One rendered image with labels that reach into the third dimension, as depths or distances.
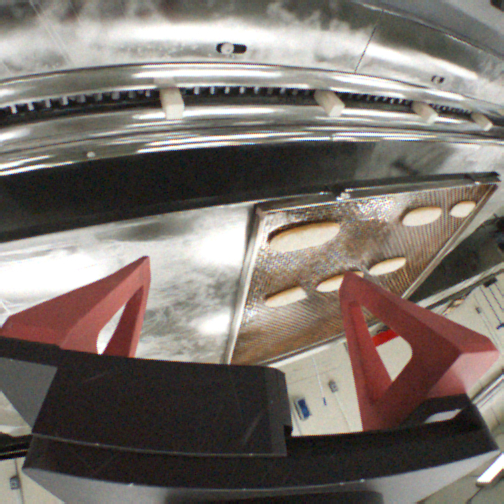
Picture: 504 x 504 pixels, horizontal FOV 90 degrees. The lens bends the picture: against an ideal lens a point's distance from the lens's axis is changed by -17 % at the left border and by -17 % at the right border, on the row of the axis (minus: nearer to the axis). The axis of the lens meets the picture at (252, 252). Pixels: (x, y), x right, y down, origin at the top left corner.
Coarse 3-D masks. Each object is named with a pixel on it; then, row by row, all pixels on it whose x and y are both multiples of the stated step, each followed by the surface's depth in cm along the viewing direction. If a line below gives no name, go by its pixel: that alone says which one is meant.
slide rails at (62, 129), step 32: (0, 96) 15; (32, 96) 16; (64, 96) 17; (416, 96) 29; (448, 96) 30; (0, 128) 17; (32, 128) 18; (64, 128) 19; (96, 128) 20; (128, 128) 21; (160, 128) 23; (416, 128) 33; (448, 128) 35; (480, 128) 38
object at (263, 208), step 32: (352, 192) 34; (384, 192) 35; (416, 192) 40; (480, 192) 49; (256, 224) 31; (352, 224) 39; (384, 224) 43; (448, 224) 53; (256, 256) 36; (384, 256) 51; (288, 288) 46; (384, 288) 64; (320, 320) 63; (256, 352) 63; (288, 352) 71
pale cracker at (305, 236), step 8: (312, 224) 35; (320, 224) 36; (328, 224) 36; (336, 224) 37; (288, 232) 34; (296, 232) 34; (304, 232) 35; (312, 232) 35; (320, 232) 36; (328, 232) 36; (336, 232) 38; (272, 240) 34; (280, 240) 34; (288, 240) 35; (296, 240) 35; (304, 240) 36; (312, 240) 36; (320, 240) 37; (328, 240) 38; (272, 248) 35; (280, 248) 35; (288, 248) 36; (296, 248) 36
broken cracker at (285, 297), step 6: (294, 288) 46; (300, 288) 46; (276, 294) 45; (282, 294) 45; (288, 294) 45; (294, 294) 46; (300, 294) 46; (270, 300) 45; (276, 300) 45; (282, 300) 46; (288, 300) 46; (294, 300) 47; (270, 306) 46
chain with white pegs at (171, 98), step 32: (96, 96) 19; (128, 96) 20; (160, 96) 21; (192, 96) 22; (224, 96) 23; (256, 96) 24; (288, 96) 25; (320, 96) 25; (352, 96) 28; (384, 96) 29
